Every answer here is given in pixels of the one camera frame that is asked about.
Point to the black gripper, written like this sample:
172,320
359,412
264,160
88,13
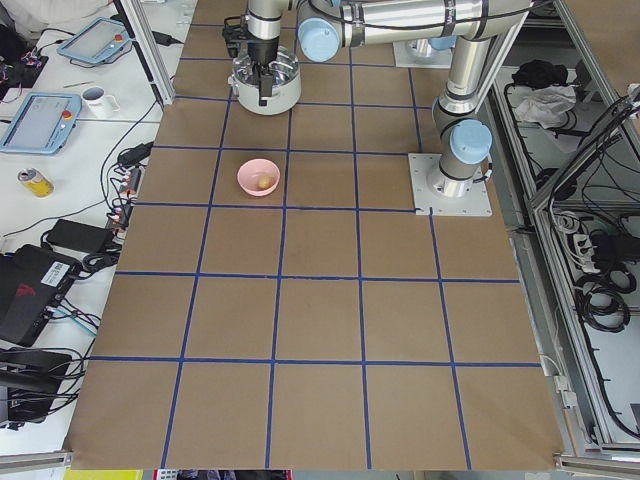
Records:
263,51

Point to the glass pot lid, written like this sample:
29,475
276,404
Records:
285,68

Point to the brown egg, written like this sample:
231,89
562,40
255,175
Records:
265,182

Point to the pale green cooking pot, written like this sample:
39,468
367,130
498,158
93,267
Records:
275,91

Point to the pink bowl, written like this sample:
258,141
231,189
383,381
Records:
251,170

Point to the white mug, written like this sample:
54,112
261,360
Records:
100,103

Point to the far blue teach pendant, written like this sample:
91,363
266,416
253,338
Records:
99,42

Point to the blue teach pendant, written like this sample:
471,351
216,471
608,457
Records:
42,124
99,42

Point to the near blue teach pendant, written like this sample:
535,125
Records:
42,124

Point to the yellow drink can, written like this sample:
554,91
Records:
35,182

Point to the black power adapter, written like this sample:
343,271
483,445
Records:
79,236

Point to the black and white cloth pile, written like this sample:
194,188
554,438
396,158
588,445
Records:
551,97

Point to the black red computer box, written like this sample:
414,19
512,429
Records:
33,281

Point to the aluminium frame post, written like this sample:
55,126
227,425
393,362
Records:
139,30

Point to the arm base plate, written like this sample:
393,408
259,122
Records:
450,200
423,54

